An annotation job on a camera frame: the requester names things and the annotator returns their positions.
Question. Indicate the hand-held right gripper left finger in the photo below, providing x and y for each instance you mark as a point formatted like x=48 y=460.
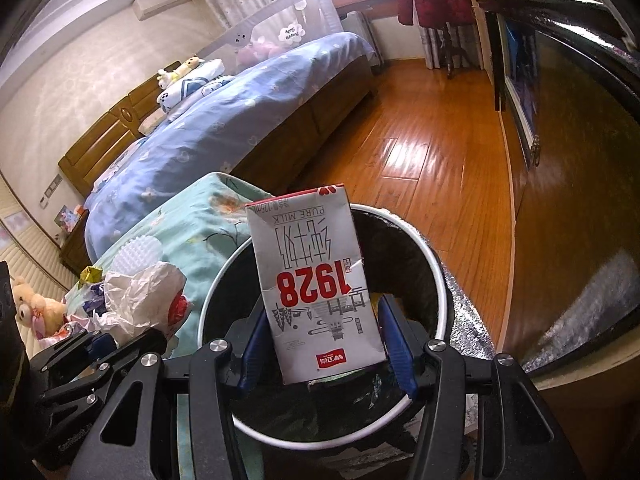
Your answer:
x=252 y=355

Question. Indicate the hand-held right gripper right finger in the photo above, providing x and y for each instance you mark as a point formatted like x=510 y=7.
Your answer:
x=397 y=345

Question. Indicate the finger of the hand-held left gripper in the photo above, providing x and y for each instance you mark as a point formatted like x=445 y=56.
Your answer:
x=135 y=347
x=75 y=347

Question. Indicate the white bin with black bag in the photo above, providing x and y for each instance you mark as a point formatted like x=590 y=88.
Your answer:
x=415 y=260

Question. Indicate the white foam fruit net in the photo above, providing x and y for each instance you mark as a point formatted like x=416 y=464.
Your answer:
x=137 y=255

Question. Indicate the white red milk carton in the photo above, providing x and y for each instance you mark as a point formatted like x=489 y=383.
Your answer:
x=310 y=270

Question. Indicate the blue white wrapper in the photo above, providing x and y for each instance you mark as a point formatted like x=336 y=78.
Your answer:
x=94 y=301

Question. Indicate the cream teddy bear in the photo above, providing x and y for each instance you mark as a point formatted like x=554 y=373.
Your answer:
x=37 y=307

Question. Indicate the yellow green wrapper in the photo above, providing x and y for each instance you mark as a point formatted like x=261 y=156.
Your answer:
x=91 y=276

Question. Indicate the wooden nightstand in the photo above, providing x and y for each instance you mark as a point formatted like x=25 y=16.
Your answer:
x=75 y=247

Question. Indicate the cream louvered wardrobe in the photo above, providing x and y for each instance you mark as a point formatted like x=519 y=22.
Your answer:
x=30 y=255

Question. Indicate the teal floral bedsheet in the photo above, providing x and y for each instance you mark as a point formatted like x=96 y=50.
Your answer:
x=205 y=230

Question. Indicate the wooden bed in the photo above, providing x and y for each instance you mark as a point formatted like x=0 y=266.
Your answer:
x=107 y=135

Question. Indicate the blue floral duvet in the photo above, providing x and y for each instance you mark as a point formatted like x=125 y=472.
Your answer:
x=225 y=130

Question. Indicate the brown wooden cabinet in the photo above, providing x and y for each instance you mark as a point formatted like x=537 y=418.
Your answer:
x=575 y=185

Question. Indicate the blue white patterned pillow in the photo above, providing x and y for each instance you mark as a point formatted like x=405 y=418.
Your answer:
x=192 y=85

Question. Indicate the yellow plush toy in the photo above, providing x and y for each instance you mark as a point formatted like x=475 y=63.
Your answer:
x=176 y=71

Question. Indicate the dark framed panel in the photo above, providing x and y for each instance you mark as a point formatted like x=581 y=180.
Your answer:
x=520 y=90

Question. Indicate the dark wooden coat stand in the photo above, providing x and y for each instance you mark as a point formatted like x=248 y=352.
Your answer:
x=455 y=52

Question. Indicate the pink plush toy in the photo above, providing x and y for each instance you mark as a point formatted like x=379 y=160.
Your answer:
x=260 y=49

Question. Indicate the white radiator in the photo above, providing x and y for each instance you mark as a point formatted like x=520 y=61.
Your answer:
x=357 y=27

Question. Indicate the white air conditioner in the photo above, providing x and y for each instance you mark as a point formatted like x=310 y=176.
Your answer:
x=162 y=0

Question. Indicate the small picture frame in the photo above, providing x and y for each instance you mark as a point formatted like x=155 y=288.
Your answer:
x=65 y=217

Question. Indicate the wall sockets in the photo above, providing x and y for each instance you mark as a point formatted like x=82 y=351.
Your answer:
x=51 y=186

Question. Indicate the mesh bed guard rail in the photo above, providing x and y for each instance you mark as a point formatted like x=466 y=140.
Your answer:
x=295 y=25

